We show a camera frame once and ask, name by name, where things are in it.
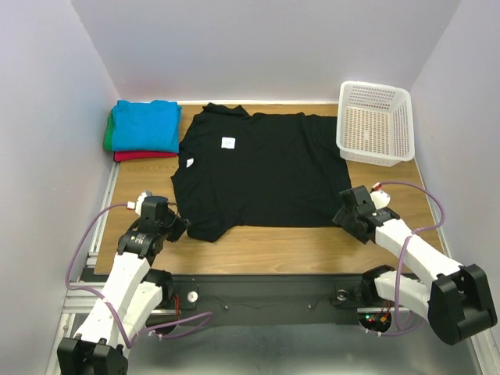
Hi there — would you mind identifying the black t shirt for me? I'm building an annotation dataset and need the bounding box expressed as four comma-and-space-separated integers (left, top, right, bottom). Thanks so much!
172, 104, 351, 242

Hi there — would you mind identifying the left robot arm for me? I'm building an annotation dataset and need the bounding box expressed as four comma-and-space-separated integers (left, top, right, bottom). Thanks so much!
57, 191, 191, 374

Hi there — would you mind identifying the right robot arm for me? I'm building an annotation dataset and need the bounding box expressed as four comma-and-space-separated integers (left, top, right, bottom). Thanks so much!
333, 183, 498, 345

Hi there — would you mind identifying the red folded t shirt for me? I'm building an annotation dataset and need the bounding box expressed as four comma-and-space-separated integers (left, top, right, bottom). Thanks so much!
113, 151, 177, 163

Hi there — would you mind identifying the white plastic basket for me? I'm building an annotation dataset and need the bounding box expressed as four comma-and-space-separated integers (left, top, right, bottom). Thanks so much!
336, 80, 415, 167

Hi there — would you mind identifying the blue folded t shirt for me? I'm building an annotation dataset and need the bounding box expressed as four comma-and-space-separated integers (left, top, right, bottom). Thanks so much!
111, 100, 182, 153

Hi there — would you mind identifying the green folded t shirt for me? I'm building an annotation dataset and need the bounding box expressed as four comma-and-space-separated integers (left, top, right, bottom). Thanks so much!
103, 112, 115, 152

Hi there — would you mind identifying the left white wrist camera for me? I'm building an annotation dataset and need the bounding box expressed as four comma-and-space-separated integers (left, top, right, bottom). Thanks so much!
126, 190, 152, 216

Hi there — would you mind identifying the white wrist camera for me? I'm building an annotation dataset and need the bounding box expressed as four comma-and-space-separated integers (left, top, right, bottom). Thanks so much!
126, 190, 152, 216
370, 183, 391, 209

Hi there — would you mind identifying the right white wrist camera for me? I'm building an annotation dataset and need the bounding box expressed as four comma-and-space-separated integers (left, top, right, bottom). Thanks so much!
370, 183, 391, 209

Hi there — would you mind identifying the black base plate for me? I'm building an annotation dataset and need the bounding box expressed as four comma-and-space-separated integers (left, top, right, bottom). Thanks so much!
146, 273, 386, 327

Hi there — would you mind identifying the aluminium frame rail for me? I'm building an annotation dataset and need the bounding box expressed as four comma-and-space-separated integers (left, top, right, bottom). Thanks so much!
62, 277, 488, 313

